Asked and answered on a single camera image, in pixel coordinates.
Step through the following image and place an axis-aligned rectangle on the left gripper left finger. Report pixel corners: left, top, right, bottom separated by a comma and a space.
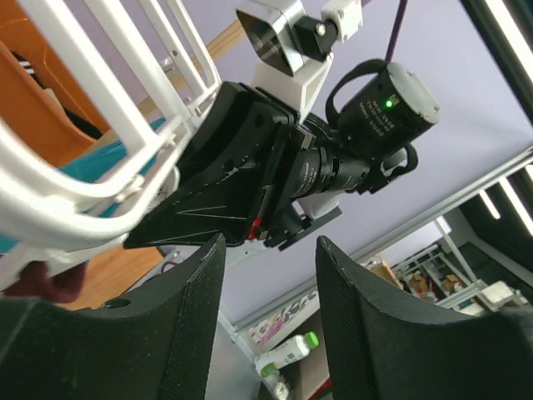
1, 234, 226, 399

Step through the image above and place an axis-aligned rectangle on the green-capped plastic bottle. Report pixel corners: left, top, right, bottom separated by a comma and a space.
254, 331, 320, 378

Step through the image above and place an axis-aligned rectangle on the white plastic clip hanger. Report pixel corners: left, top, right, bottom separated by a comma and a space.
1, 1, 221, 288

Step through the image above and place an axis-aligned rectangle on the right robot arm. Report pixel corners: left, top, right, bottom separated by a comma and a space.
125, 59, 440, 249

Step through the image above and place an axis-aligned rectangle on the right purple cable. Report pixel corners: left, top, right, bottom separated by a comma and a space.
385, 0, 411, 63

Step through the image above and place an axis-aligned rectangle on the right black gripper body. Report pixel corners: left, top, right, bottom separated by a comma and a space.
217, 82, 346, 249

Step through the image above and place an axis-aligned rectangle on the teal towel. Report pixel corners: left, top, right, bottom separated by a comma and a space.
1, 117, 166, 255

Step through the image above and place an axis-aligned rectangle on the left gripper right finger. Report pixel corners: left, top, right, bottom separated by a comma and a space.
316, 236, 532, 399

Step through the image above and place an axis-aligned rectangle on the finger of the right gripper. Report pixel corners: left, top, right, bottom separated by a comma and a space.
124, 82, 291, 249

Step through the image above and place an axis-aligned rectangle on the beige maroon-cuffed sock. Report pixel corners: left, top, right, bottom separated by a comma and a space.
2, 262, 87, 303

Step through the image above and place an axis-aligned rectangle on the orange laundry basket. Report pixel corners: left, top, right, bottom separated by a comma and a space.
1, 1, 110, 167

